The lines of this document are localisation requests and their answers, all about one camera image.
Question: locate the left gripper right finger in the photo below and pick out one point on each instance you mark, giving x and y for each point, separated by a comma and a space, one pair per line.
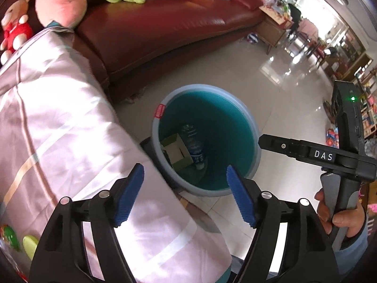
307, 256

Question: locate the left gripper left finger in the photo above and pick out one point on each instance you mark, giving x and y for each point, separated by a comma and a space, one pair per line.
61, 252

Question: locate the clear plastic water bottle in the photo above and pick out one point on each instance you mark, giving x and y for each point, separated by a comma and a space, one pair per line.
194, 145

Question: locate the green white cardboard box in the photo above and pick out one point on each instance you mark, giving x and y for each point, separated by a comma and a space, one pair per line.
178, 154

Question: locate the right forearm blue sleeve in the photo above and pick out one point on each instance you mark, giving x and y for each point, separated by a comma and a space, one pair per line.
348, 257

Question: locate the blue grey trash bin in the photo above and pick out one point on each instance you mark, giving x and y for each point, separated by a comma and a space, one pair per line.
228, 131

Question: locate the right hand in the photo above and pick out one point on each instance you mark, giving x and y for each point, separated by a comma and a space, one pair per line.
353, 219

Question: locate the yellow green round lid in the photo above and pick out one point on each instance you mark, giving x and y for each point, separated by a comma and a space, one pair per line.
30, 244

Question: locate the green orange jelly cup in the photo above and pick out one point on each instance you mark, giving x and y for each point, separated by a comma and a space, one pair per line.
9, 236

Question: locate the pink plaid tablecloth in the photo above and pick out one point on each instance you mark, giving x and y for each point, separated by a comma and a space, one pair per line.
61, 137

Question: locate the wooden side table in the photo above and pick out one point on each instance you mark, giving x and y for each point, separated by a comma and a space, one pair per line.
273, 27

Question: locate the dark red leather sofa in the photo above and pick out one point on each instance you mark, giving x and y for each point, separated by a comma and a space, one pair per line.
129, 46

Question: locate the teddy bear red shirt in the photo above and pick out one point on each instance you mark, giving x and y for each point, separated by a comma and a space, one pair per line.
16, 29

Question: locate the pink carrot plush pillow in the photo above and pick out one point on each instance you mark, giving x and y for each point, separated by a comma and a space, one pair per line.
66, 13

